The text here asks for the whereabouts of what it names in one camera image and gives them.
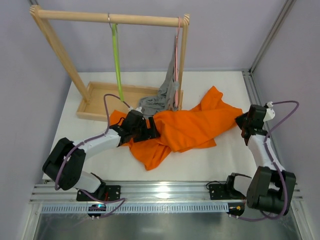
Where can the green plastic hanger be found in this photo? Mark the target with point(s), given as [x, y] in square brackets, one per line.
[116, 57]

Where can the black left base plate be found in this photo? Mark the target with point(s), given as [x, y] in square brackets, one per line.
[112, 193]

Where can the wooden clothes rack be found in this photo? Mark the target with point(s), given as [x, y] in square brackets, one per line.
[82, 42]

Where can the aluminium front rail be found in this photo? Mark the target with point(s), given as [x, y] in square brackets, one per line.
[139, 197]

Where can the aluminium corner frame post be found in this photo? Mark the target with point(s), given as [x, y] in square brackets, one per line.
[249, 75]

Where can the grey shirt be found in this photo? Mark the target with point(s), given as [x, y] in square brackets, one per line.
[165, 98]

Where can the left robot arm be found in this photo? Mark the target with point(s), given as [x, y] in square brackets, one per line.
[64, 165]

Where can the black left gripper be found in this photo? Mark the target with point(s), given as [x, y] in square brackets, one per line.
[147, 128]

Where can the orange trousers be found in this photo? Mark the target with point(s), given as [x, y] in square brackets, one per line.
[183, 130]

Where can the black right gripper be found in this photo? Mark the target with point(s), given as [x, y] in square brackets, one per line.
[244, 122]

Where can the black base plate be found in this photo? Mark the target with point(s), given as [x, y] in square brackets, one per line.
[112, 193]
[220, 191]

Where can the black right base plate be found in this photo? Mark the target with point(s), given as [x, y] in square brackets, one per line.
[220, 191]

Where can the pink wire hanger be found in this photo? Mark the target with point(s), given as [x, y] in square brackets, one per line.
[176, 69]

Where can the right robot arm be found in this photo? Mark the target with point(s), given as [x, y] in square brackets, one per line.
[271, 188]

